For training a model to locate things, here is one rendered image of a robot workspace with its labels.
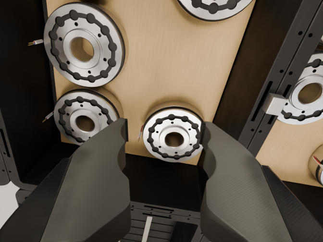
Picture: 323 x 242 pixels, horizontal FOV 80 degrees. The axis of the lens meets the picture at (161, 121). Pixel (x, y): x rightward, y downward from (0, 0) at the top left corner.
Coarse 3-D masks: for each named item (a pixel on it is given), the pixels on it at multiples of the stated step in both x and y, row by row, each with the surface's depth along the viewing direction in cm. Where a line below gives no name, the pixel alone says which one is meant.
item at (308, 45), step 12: (312, 24) 16; (312, 36) 16; (300, 48) 17; (312, 48) 17; (300, 60) 17; (288, 72) 18; (300, 72) 18; (288, 84) 19; (288, 96) 19; (264, 120) 21; (264, 132) 21; (252, 144) 22
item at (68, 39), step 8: (72, 32) 23; (80, 32) 23; (88, 32) 23; (64, 40) 24; (72, 40) 24; (88, 40) 24; (96, 40) 24; (64, 48) 24; (72, 48) 25; (96, 48) 24; (72, 56) 25; (96, 56) 25; (80, 64) 25; (88, 64) 25; (96, 64) 25
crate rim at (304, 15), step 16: (304, 0) 15; (320, 0) 15; (304, 16) 16; (288, 32) 16; (304, 32) 16; (288, 48) 17; (272, 64) 18; (288, 64) 18; (272, 80) 18; (0, 96) 22; (256, 96) 20; (0, 112) 22; (256, 112) 21; (0, 128) 23; (240, 128) 22; (256, 128) 21; (0, 144) 24; (16, 160) 26; (16, 176) 27; (144, 208) 29; (160, 208) 29; (176, 208) 29; (192, 208) 29
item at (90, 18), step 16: (64, 16) 23; (80, 16) 23; (96, 16) 23; (48, 32) 24; (64, 32) 24; (96, 32) 24; (112, 32) 24; (48, 48) 25; (112, 48) 25; (64, 64) 26; (112, 64) 26; (80, 80) 27; (96, 80) 27
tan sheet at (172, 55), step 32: (64, 0) 25; (96, 0) 25; (128, 0) 24; (160, 0) 24; (128, 32) 26; (160, 32) 26; (192, 32) 26; (224, 32) 26; (128, 64) 29; (160, 64) 28; (192, 64) 28; (224, 64) 28; (128, 96) 31; (160, 96) 31; (192, 96) 30; (128, 128) 34; (192, 160) 37
